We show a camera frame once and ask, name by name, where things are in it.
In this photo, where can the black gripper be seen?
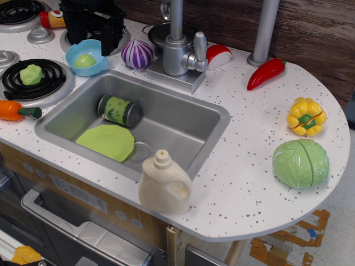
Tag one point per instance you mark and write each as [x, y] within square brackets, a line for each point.
[104, 14]

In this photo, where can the cream detergent bottle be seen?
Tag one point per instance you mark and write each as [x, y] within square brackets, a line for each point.
[164, 186]

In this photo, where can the stainless steel sink basin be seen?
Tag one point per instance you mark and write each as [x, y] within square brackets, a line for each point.
[186, 127]

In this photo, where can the red yellow ketchup bottle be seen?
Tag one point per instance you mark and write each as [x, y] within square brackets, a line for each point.
[52, 19]

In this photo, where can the light blue bowl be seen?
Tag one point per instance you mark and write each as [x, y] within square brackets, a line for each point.
[89, 46]

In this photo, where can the green ball in bowl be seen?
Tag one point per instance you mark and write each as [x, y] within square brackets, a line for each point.
[85, 61]

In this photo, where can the silver stove knob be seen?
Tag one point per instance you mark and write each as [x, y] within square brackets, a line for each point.
[40, 36]

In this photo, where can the purple striped toy onion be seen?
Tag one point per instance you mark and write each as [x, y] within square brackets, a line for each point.
[137, 54]

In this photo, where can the back left stove burner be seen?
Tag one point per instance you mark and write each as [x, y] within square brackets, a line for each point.
[21, 16]

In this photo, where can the front black stove burner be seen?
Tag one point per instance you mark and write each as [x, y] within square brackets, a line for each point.
[57, 82]

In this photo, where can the green toy lettuce piece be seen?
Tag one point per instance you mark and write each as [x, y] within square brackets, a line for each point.
[31, 75]

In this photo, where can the left edge silver knob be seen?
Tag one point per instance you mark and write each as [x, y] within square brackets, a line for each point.
[8, 58]

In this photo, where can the green pea can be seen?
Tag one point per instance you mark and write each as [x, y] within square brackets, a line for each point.
[119, 111]

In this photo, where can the silver toy faucet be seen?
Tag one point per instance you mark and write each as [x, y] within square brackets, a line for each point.
[178, 67]

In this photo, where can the orange toy carrot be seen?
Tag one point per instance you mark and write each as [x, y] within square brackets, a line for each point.
[13, 111]

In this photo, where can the light green plate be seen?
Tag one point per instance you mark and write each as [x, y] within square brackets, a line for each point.
[112, 141]

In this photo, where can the red white toy sushi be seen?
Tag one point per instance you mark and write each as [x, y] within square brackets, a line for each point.
[217, 56]

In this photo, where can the red toy chili pepper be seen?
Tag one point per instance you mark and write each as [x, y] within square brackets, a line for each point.
[267, 71]

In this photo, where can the yellow toy bell pepper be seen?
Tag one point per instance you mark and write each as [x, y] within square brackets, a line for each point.
[306, 117]

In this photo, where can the yellow object bottom left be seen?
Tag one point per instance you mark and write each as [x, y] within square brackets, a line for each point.
[24, 255]

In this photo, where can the green toy cabbage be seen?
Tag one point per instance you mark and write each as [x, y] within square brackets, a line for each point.
[301, 163]

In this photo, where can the grey metal post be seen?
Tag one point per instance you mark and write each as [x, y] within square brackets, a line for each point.
[266, 25]

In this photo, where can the silver oven door handle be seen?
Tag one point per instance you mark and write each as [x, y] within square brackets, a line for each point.
[81, 242]

